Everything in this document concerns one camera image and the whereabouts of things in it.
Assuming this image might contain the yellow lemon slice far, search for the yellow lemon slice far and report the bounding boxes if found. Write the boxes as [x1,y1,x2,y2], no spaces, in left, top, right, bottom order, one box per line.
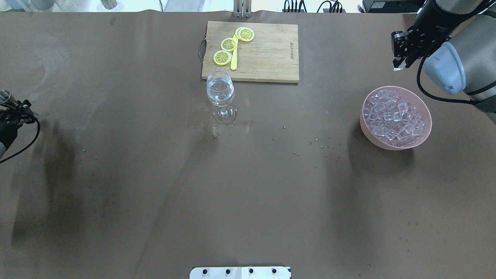
[234,27,255,42]

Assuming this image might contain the steel jigger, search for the steel jigger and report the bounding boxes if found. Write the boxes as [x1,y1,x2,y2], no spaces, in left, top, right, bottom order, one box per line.
[0,90,18,110]

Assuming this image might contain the bamboo cutting board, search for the bamboo cutting board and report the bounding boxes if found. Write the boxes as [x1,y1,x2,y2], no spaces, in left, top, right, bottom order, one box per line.
[201,21,300,84]

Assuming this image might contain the black power adapter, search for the black power adapter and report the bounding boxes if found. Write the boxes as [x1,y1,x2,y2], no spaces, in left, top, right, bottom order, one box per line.
[362,0,425,14]

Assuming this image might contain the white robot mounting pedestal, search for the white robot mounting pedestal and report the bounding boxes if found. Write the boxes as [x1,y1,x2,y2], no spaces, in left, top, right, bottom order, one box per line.
[189,266,293,279]

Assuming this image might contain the clear ice cube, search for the clear ice cube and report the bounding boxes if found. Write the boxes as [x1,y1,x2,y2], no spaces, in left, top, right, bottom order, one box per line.
[393,64,404,71]

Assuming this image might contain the yellow lemon slice near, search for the yellow lemon slice near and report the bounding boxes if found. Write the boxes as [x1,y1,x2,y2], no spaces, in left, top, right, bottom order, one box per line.
[212,50,232,66]

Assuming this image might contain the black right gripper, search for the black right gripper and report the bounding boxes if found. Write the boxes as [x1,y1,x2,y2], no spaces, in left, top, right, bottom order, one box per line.
[391,4,454,69]

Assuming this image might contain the aluminium frame post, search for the aluminium frame post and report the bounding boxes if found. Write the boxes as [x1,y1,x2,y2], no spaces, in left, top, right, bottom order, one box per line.
[232,0,253,18]

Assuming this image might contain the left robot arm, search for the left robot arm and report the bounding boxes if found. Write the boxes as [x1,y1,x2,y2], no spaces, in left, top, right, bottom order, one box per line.
[0,100,41,163]

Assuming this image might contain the yellow lemon slice middle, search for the yellow lemon slice middle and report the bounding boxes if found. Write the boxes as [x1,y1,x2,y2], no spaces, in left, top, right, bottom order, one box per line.
[220,38,238,52]

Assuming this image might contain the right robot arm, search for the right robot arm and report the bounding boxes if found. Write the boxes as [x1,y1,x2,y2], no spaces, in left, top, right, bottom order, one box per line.
[391,0,496,121]

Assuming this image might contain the clear wine glass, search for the clear wine glass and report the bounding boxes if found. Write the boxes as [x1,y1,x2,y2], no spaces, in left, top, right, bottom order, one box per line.
[206,71,236,124]

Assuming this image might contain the yellow plastic knife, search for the yellow plastic knife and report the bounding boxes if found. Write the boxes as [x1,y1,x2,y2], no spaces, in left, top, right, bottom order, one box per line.
[230,34,239,71]

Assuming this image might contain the yellow lemon slice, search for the yellow lemon slice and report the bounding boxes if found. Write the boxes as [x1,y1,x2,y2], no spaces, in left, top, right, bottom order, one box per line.
[234,27,255,42]
[220,38,238,52]
[212,50,232,66]

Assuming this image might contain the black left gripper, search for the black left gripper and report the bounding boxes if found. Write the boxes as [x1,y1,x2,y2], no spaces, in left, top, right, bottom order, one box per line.
[0,100,38,128]

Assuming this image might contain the pink bowl of ice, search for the pink bowl of ice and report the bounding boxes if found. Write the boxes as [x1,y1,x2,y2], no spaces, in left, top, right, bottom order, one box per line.
[359,86,432,150]

